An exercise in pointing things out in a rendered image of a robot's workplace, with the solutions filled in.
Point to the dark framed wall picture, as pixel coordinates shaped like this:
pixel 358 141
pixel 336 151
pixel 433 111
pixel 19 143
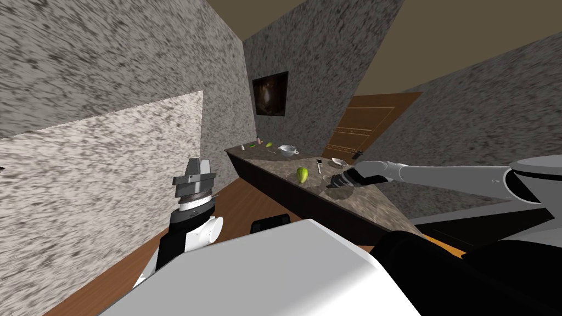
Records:
pixel 270 94

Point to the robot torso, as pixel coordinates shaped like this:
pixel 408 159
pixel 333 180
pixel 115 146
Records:
pixel 263 272

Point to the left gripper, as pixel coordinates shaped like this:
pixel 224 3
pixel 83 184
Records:
pixel 193 184

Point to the white spatula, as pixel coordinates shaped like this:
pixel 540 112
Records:
pixel 319 163

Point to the brown wooden door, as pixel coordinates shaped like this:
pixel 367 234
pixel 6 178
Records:
pixel 366 125

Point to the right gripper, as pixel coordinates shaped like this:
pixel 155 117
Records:
pixel 334 181

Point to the white cup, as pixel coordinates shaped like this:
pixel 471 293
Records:
pixel 327 179

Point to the black counter cabinet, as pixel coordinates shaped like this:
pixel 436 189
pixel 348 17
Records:
pixel 298 202

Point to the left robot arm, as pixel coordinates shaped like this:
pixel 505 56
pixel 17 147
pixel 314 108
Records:
pixel 173 243

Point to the white shallow bowl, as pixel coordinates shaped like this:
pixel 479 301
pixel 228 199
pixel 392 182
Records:
pixel 339 162

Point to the green pear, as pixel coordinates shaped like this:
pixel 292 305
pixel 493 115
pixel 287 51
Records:
pixel 302 175

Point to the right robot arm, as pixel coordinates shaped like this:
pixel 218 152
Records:
pixel 456 175

